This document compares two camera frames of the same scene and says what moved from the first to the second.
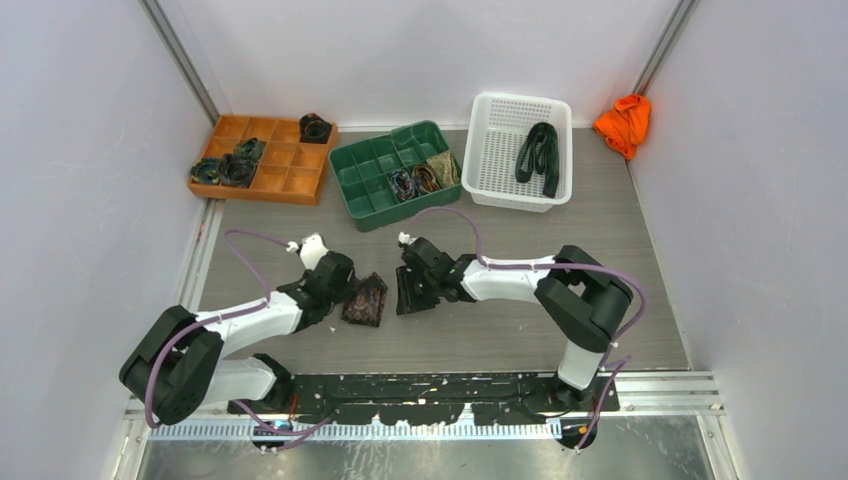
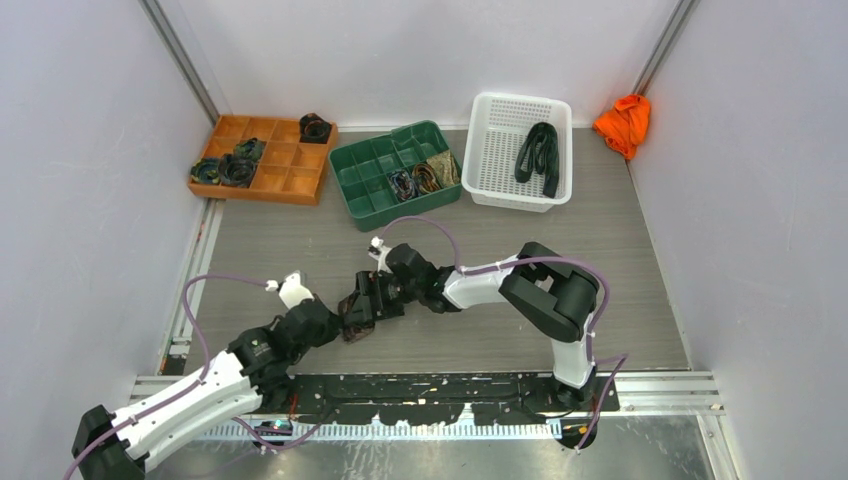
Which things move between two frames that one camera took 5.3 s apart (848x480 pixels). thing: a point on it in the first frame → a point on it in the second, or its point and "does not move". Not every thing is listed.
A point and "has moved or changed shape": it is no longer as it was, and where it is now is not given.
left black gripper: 345,293 → 331,330
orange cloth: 626,125 does not move
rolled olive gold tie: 446,167 does not move
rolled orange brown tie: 425,178 does not move
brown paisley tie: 366,303 has moved or changed shape
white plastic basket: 496,127 does not move
